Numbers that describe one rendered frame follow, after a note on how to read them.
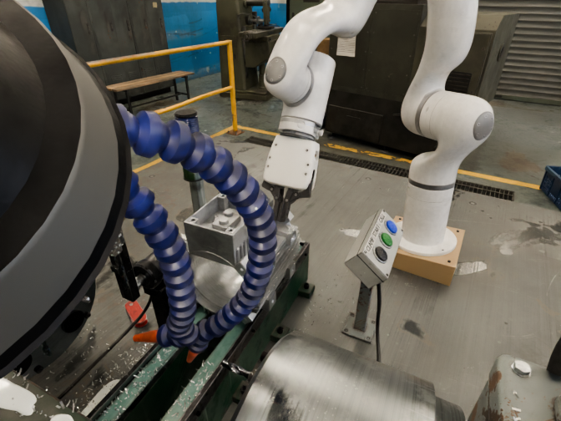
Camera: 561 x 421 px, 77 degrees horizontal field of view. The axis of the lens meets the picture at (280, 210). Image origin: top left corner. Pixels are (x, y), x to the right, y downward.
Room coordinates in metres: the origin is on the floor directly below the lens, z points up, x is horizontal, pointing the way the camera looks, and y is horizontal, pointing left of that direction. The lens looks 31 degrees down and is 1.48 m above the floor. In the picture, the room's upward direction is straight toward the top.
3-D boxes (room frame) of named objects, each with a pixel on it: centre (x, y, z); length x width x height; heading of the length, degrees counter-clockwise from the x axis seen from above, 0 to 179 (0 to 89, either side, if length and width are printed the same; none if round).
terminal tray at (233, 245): (0.55, 0.10, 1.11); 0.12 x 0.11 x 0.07; 155
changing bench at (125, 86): (5.37, 1.87, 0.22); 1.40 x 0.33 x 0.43; 147
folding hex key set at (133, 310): (0.61, 0.36, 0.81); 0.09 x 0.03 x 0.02; 40
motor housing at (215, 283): (0.58, 0.08, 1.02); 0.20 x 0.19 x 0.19; 155
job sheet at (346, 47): (4.00, -0.67, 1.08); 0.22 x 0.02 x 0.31; 49
